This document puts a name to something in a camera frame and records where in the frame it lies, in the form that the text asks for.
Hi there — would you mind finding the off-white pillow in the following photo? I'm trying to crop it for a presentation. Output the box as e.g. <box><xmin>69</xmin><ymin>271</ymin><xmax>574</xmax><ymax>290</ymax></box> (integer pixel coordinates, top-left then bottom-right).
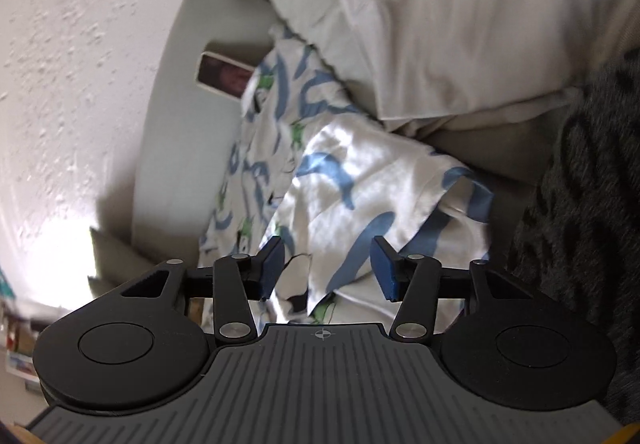
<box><xmin>254</xmin><ymin>0</ymin><xmax>640</xmax><ymax>137</ymax></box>

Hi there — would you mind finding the dark spotted cloth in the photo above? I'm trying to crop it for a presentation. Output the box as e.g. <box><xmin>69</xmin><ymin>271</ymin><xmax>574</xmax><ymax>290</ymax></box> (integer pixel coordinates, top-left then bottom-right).
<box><xmin>506</xmin><ymin>48</ymin><xmax>640</xmax><ymax>427</ymax></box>

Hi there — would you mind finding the smartphone in white case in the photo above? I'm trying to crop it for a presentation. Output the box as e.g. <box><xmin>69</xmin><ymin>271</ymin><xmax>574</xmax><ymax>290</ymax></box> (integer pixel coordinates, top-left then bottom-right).
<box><xmin>194</xmin><ymin>52</ymin><xmax>259</xmax><ymax>104</ymax></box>

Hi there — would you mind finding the grey sofa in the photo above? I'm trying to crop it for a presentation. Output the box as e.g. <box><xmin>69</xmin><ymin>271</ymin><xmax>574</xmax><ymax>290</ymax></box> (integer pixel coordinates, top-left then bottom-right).
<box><xmin>89</xmin><ymin>0</ymin><xmax>551</xmax><ymax>297</ymax></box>

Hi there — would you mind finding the white blue-printed garment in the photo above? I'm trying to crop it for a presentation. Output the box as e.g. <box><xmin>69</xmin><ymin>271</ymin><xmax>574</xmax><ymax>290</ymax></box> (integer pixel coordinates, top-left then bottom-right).
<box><xmin>197</xmin><ymin>22</ymin><xmax>497</xmax><ymax>325</ymax></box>

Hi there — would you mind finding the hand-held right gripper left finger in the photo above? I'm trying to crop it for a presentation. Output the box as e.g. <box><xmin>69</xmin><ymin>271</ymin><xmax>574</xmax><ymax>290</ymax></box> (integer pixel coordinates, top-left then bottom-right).
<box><xmin>120</xmin><ymin>235</ymin><xmax>286</xmax><ymax>344</ymax></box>

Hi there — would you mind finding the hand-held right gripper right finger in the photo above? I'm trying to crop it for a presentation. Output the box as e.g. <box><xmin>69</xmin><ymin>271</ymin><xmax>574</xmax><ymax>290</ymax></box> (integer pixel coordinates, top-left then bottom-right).
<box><xmin>371</xmin><ymin>235</ymin><xmax>533</xmax><ymax>344</ymax></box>

